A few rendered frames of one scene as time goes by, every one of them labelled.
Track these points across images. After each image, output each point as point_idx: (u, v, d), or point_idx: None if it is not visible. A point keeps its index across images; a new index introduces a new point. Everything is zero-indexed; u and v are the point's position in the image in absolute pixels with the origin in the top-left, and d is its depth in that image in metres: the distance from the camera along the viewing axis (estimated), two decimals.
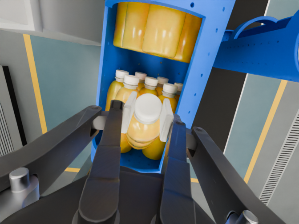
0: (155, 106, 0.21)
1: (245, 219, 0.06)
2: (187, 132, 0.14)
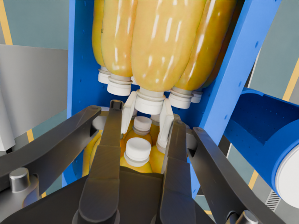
0: None
1: (245, 219, 0.06)
2: (187, 132, 0.14)
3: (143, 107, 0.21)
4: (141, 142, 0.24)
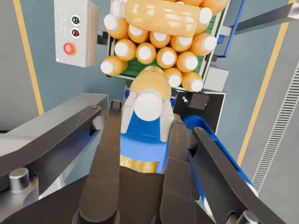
0: (123, 50, 0.46)
1: (246, 219, 0.06)
2: (187, 132, 0.14)
3: (143, 109, 0.20)
4: None
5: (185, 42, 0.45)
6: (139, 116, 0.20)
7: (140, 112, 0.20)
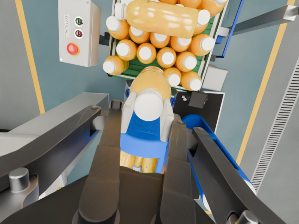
0: (125, 50, 0.48)
1: (246, 219, 0.06)
2: (187, 132, 0.14)
3: (143, 109, 0.20)
4: None
5: (184, 42, 0.47)
6: (139, 116, 0.20)
7: (140, 112, 0.20)
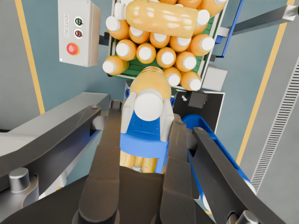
0: (124, 50, 0.48)
1: (246, 219, 0.06)
2: (187, 132, 0.14)
3: (143, 109, 0.20)
4: None
5: (184, 42, 0.47)
6: (139, 116, 0.20)
7: (140, 112, 0.20)
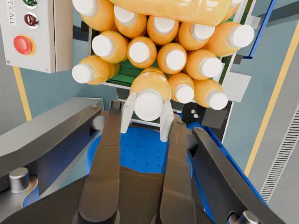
0: (106, 46, 0.30)
1: (246, 219, 0.06)
2: (187, 132, 0.14)
3: (143, 109, 0.20)
4: None
5: (204, 34, 0.28)
6: (139, 116, 0.20)
7: (140, 112, 0.20)
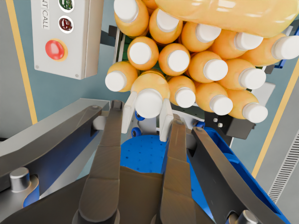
0: (144, 54, 0.28)
1: (245, 219, 0.06)
2: (187, 132, 0.14)
3: (182, 99, 0.31)
4: None
5: (251, 45, 0.27)
6: (179, 104, 0.31)
7: (180, 101, 0.31)
